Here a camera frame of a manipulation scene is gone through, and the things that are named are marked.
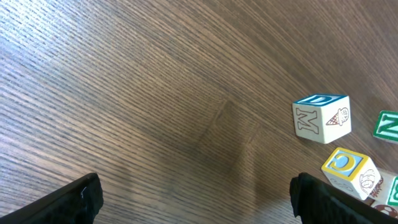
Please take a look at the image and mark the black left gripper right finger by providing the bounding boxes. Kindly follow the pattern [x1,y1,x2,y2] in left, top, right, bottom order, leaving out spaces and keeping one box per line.
[289,172,397,224]

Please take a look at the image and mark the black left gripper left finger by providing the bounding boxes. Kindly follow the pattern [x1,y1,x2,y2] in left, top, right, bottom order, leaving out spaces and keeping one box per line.
[1,173,104,224]

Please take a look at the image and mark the letter A soccer block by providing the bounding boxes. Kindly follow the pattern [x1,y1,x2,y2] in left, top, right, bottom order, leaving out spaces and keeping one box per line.
[371,201,398,218]

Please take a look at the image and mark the green letter N block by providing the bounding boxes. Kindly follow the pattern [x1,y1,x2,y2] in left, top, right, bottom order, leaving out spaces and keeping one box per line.
[373,110,398,144]

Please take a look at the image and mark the green letter B pineapple block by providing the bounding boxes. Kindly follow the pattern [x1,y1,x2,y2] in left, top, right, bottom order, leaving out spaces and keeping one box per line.
[369,168,397,205]

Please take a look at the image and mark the letter Z block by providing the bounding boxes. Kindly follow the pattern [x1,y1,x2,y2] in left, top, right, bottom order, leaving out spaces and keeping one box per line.
[292,94,352,144]

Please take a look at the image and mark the yellow letter C block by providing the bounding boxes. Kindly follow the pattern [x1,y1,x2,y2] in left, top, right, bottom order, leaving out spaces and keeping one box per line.
[321,147,381,200]

